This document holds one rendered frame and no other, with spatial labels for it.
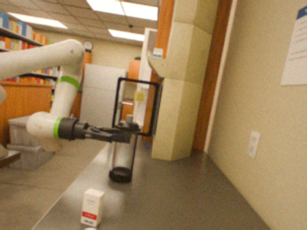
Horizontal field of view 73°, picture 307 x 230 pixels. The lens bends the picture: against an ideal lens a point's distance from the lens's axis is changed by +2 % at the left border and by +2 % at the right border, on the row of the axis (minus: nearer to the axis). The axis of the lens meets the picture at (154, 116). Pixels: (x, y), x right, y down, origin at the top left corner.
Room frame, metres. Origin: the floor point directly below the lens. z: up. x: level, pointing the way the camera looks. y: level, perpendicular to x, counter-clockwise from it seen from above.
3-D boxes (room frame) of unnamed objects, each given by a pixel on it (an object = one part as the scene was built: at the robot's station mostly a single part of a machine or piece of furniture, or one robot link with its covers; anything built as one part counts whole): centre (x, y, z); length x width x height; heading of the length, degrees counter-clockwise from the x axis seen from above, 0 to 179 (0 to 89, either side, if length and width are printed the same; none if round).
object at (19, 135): (2.95, 1.68, 0.49); 0.60 x 0.42 x 0.33; 1
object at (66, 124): (0.83, 0.33, 1.12); 0.09 x 0.06 x 0.12; 1
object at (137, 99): (1.49, 0.15, 1.19); 0.30 x 0.01 x 0.40; 84
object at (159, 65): (1.32, 0.04, 1.46); 0.32 x 0.11 x 0.10; 1
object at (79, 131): (0.83, 0.26, 1.12); 0.09 x 0.08 x 0.07; 91
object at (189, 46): (1.32, -0.15, 1.33); 0.32 x 0.25 x 0.77; 1
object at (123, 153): (0.84, 0.10, 1.06); 0.11 x 0.11 x 0.21
